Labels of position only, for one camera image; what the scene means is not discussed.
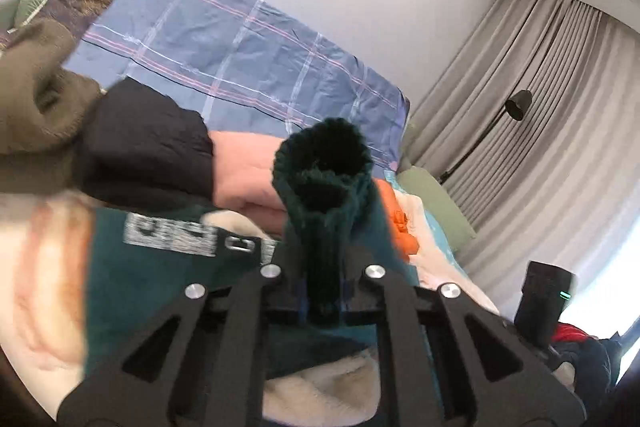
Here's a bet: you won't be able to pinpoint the teal fleece hoodie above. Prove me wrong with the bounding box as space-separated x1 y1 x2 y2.
82 117 446 427

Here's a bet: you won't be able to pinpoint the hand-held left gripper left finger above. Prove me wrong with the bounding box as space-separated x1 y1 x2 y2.
56 264 301 427

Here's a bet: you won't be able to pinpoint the brown fleece garment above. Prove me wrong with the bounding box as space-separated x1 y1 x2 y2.
0 19 108 195

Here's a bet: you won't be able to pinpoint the black floor lamp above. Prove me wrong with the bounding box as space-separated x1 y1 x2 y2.
440 89 533 182

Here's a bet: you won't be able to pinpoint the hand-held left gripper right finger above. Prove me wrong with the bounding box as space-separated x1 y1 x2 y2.
341 264 586 427

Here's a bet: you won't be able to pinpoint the green pillow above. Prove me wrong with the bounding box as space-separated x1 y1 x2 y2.
397 167 478 253
400 119 426 172

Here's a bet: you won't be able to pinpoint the navy and red garment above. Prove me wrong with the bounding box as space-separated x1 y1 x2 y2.
550 322 623 408

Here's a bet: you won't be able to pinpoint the blue plaid bedsheet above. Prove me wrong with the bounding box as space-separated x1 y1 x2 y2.
65 0 411 172

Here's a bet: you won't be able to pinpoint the grey curtain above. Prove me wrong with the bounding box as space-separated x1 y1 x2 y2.
400 0 640 308

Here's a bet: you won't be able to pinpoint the orange puffer jacket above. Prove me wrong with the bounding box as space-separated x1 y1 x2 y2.
375 179 418 263

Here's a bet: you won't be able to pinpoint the black jacket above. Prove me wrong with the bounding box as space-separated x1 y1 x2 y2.
75 79 216 210

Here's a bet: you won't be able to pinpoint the light blue sheet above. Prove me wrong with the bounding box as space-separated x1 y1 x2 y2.
422 202 471 278

